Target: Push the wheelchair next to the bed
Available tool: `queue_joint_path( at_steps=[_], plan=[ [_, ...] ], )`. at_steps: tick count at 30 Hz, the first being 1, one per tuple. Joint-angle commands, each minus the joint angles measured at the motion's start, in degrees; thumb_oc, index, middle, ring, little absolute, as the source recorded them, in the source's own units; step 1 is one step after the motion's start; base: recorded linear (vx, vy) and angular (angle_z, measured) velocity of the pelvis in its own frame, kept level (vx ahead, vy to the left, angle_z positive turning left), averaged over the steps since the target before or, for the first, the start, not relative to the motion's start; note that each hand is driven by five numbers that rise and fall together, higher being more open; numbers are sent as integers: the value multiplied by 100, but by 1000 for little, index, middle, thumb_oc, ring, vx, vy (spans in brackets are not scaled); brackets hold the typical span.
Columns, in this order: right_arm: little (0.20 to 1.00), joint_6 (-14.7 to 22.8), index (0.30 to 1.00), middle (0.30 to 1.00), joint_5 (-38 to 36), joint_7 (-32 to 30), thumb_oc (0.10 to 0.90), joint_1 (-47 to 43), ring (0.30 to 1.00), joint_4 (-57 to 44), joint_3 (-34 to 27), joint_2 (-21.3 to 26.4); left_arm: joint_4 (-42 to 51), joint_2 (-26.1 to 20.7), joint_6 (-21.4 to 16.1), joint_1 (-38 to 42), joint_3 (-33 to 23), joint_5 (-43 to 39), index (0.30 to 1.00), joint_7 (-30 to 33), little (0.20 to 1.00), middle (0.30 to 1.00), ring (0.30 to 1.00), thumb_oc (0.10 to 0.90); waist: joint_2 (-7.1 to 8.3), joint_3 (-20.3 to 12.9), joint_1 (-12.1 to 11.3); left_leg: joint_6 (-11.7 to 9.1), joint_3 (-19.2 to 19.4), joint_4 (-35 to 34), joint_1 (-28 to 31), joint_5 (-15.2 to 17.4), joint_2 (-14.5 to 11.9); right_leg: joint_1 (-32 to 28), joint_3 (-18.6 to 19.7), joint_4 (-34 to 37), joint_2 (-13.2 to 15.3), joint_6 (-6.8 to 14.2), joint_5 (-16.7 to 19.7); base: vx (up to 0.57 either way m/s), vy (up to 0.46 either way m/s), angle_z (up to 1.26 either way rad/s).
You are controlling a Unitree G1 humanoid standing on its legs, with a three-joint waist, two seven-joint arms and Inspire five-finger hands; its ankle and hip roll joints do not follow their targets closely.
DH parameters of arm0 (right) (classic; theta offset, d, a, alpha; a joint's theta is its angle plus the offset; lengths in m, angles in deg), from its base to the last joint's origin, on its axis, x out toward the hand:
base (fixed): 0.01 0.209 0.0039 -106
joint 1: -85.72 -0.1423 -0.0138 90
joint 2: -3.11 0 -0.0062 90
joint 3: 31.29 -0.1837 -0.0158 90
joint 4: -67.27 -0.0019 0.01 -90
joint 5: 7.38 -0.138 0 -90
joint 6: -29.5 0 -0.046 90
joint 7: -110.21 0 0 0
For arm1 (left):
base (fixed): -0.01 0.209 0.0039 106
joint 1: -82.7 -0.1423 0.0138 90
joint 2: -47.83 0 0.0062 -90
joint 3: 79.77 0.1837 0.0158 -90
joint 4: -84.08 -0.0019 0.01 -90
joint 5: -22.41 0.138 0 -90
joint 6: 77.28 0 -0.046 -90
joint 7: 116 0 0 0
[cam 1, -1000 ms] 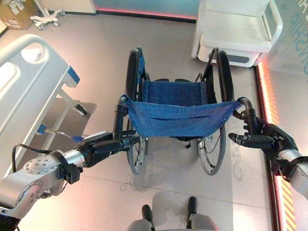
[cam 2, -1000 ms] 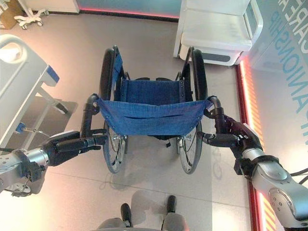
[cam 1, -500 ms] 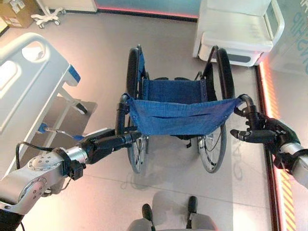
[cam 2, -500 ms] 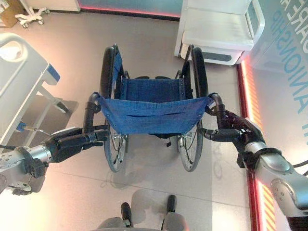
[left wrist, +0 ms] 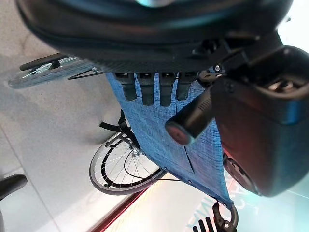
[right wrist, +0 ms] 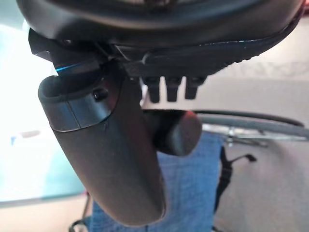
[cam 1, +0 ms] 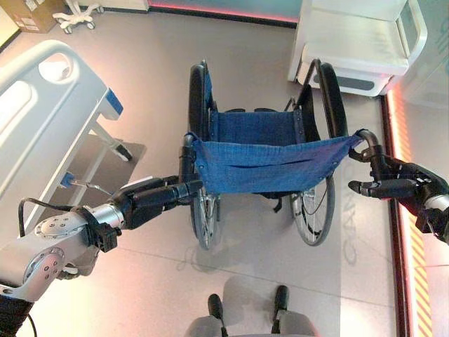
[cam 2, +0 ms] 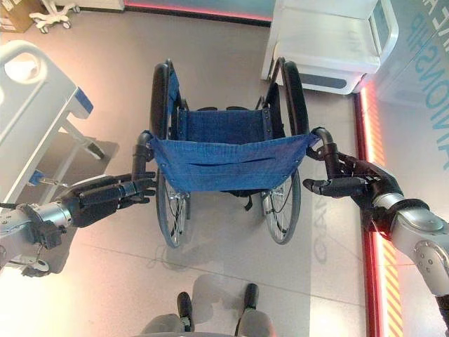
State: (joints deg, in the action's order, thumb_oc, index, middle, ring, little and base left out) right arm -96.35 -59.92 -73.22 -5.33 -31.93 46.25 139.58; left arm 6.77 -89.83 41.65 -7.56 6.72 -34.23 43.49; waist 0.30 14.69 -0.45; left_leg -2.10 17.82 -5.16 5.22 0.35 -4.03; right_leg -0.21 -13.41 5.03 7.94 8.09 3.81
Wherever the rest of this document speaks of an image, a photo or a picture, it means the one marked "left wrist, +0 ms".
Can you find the dark robot foot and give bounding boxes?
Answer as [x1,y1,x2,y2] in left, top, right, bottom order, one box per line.
[0,174,28,202]

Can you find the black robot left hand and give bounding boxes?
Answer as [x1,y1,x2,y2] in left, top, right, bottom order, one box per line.
[14,0,309,197]

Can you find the black wheelchair push handle grip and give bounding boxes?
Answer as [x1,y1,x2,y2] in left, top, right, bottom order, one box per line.
[165,88,216,146]

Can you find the blue fabric wheelchair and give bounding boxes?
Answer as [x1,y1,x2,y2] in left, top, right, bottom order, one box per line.
[8,53,239,232]

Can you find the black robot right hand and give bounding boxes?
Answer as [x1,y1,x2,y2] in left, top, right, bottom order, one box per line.
[191,216,219,232]

